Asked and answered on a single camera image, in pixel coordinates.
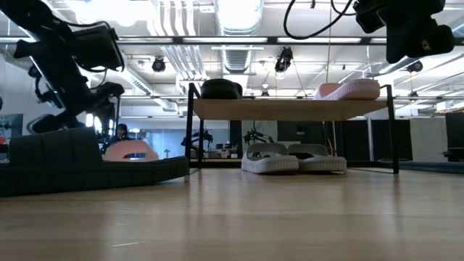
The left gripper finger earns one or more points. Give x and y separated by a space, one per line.
50 123
107 94

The pink rubber slide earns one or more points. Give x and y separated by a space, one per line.
355 90
130 148

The black rubber slide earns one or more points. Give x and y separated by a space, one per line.
219 90
90 177

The white rubber slide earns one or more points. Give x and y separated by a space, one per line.
268 165
322 164

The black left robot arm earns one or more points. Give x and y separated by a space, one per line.
21 14

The black background robot arm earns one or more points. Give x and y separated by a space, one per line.
206 137
255 137

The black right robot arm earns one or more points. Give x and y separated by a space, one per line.
409 7

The person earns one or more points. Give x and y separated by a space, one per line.
122 130

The red background strip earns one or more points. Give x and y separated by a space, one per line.
2 140

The black partition panel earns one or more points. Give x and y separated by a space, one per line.
378 139
355 139
455 134

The blue wall picture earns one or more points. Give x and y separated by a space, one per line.
11 125

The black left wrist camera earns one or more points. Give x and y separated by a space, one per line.
98 47

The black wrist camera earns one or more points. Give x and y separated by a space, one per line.
98 47
369 16

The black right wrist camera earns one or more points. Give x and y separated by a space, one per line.
369 16

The wooden shelf black metal frame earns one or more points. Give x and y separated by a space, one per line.
282 110

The silver ceiling air duct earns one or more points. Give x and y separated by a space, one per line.
237 14

